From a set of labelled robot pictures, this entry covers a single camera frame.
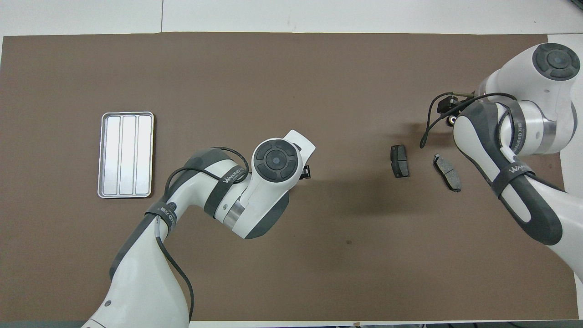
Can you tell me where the silver metal tray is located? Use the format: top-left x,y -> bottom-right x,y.
97,111 -> 155,200

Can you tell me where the curved dark brake pad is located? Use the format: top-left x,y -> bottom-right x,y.
433,154 -> 462,193

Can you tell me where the rectangular dark brake pad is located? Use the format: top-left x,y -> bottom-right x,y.
390,144 -> 409,179

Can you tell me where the brown table mat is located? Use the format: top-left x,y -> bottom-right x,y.
0,31 -> 579,322

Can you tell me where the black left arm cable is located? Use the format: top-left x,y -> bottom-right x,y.
154,146 -> 251,322

